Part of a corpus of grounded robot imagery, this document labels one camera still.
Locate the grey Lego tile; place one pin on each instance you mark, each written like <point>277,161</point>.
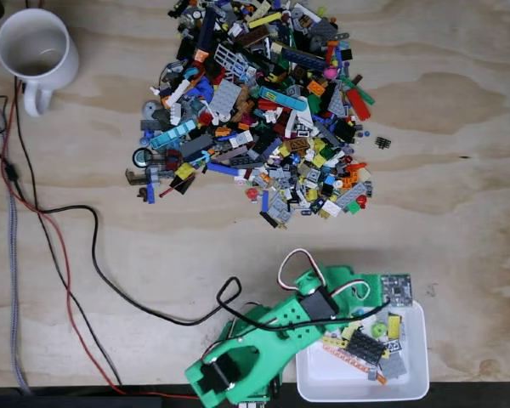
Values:
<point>382,316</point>

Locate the long yellow Lego beam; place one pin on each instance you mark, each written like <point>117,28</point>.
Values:
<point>335,340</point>

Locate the lime round Lego piece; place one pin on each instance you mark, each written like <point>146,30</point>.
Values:
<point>379,329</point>

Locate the yellow Lego tile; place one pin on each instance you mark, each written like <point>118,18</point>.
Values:
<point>393,326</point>

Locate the black studded Lego plate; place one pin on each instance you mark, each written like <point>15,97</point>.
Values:
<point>365,345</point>

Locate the white Lego brick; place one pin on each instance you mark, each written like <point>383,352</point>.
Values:
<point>331,208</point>

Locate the small bright green Lego plate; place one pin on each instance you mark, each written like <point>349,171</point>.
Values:
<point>353,207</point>

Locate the long orange Lego beam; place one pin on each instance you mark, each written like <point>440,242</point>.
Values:
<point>353,360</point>

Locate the grey Lego plate with studs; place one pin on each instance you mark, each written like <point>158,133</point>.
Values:
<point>352,193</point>

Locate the small grey Lego plate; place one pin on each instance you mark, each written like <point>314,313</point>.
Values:
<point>280,211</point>

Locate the black Lego bar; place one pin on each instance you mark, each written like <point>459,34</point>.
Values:
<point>270,220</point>

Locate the white plastic bin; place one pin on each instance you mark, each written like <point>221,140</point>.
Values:
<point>323,378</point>

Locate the small blue Lego bar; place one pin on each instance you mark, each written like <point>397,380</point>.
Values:
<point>264,202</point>

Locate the red round Lego piece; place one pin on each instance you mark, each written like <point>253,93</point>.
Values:
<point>251,194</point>

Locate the small black grille Lego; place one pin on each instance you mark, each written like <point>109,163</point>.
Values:
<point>382,142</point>

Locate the brown Lego tile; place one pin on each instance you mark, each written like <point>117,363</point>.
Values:
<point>297,144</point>

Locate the white Lego tile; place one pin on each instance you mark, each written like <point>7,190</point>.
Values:
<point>242,139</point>

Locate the long red Lego plate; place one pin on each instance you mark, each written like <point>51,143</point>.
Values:
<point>359,104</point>

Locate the grey Lego wedge plate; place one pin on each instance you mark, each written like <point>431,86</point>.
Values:
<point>336,102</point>

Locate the black Lego wedge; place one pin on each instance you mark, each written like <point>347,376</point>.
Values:
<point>183,183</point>

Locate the yellow Lego brick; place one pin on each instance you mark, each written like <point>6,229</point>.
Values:
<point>184,170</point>

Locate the long light blue Lego beam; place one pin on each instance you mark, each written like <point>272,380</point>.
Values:
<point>280,97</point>

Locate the orange Lego brick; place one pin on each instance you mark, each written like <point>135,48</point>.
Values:
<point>316,88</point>

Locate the dark grey Lego brick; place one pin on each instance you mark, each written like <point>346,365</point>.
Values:
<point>195,146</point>

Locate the pink round Lego piece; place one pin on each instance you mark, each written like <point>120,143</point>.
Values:
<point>330,72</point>

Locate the large light grey Lego plate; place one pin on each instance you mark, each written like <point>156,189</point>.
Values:
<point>224,95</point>

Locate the long dark blue Lego plate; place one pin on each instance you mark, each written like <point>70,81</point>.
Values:
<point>304,58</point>

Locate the light blue Lego plate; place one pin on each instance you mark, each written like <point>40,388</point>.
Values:
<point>172,134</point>

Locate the brown Lego piece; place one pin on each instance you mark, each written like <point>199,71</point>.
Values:
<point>132,176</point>

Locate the black Lego wheel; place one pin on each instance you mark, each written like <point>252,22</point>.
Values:
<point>141,157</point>

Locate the white lattice Lego fence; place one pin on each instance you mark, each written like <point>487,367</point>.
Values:
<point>228,57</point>

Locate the dark grey Lego plate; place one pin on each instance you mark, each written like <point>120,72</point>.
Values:
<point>323,30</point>

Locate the grey round Lego dish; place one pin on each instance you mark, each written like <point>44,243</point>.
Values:
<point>149,108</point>

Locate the long yellow Lego plate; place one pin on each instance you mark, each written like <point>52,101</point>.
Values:
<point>264,20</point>

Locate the long navy Lego brick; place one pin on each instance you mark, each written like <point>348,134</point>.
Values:
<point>206,27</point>

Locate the white ceramic mug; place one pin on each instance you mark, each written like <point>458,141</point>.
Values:
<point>38,47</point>

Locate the bare camera circuit board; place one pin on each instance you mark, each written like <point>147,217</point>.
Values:
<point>396,290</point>

